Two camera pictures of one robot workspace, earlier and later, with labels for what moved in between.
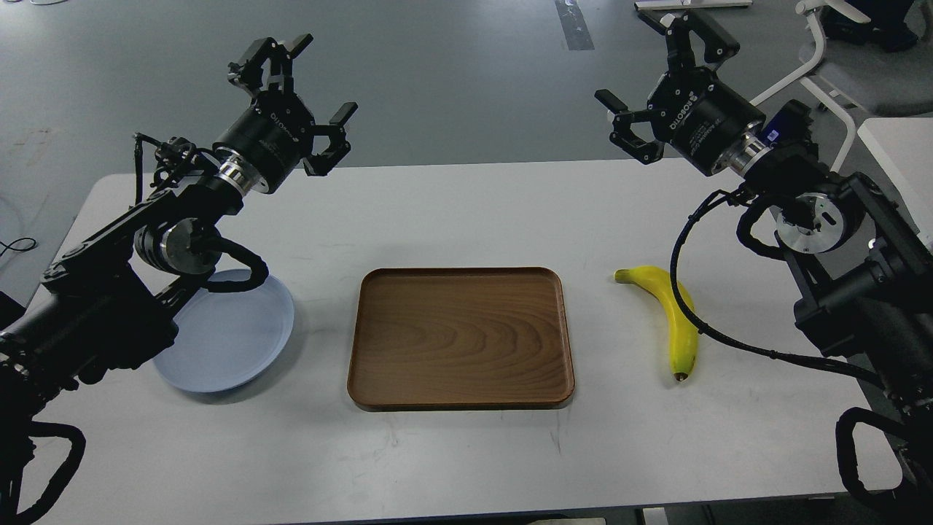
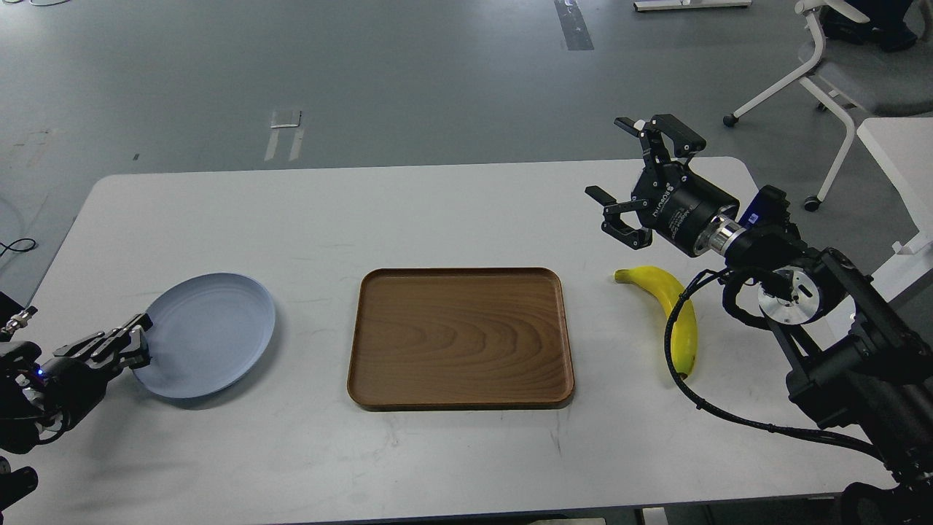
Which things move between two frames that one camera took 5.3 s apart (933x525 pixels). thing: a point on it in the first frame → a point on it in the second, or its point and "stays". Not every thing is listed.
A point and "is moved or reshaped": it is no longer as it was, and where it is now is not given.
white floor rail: x=640 y=6 stays
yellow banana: x=684 y=332 stays
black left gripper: x=268 y=142 → x=71 y=388
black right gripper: x=713 y=127 → x=679 y=202
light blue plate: x=223 y=337 is moved or reshaped
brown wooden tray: x=460 y=338 stays
